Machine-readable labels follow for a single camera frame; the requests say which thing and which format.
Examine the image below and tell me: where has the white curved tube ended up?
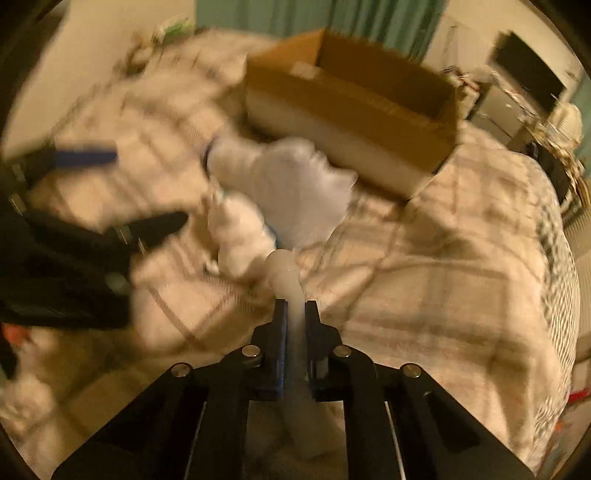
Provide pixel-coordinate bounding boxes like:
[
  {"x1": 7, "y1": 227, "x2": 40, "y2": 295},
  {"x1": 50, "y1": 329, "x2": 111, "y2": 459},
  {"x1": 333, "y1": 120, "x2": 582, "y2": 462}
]
[{"x1": 266, "y1": 249, "x2": 339, "y2": 460}]

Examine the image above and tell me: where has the white bear plush toy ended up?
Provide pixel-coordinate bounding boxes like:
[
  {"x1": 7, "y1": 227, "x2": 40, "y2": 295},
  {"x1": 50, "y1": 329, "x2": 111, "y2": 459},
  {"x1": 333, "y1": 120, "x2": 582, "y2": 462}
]
[{"x1": 205, "y1": 189, "x2": 276, "y2": 282}]

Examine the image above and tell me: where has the white knit glove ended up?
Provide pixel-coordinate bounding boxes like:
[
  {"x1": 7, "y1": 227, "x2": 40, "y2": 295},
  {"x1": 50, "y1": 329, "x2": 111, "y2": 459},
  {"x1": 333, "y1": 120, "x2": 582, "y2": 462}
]
[{"x1": 204, "y1": 136, "x2": 358, "y2": 249}]

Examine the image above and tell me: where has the plaid bed blanket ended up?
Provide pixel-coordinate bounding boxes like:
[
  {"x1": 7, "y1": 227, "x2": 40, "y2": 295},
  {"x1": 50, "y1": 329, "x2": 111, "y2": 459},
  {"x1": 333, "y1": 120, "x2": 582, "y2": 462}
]
[{"x1": 1, "y1": 31, "x2": 580, "y2": 479}]

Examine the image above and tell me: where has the bedside cardboard box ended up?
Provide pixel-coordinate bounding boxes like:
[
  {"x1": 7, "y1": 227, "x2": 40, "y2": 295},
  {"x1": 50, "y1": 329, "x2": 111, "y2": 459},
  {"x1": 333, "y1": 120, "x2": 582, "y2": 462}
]
[{"x1": 119, "y1": 16, "x2": 195, "y2": 77}]

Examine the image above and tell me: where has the brown cardboard box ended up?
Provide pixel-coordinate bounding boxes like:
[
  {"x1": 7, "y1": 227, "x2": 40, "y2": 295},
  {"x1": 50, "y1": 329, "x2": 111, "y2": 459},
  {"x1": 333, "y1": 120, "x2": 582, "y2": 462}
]
[{"x1": 245, "y1": 30, "x2": 458, "y2": 199}]

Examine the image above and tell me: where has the grey mini fridge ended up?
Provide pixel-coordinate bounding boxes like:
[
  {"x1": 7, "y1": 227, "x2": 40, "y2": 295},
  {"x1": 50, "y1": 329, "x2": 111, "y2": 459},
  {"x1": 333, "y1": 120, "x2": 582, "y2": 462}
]
[{"x1": 468, "y1": 84, "x2": 530, "y2": 144}]

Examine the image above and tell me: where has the white oval vanity mirror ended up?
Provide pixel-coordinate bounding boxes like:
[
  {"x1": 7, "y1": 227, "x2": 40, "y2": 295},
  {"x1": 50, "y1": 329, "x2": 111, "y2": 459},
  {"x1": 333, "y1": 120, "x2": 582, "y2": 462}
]
[{"x1": 548, "y1": 103, "x2": 583, "y2": 149}]

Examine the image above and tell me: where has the green window curtain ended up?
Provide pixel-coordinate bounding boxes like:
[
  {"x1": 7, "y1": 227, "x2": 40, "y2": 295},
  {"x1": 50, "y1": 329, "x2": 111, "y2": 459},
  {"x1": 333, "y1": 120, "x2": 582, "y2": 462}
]
[{"x1": 195, "y1": 0, "x2": 447, "y2": 61}]

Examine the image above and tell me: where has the black wall television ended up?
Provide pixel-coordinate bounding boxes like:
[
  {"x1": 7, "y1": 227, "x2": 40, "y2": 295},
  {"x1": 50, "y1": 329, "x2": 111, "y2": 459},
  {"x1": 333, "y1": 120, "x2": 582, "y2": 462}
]
[{"x1": 491, "y1": 32, "x2": 565, "y2": 114}]

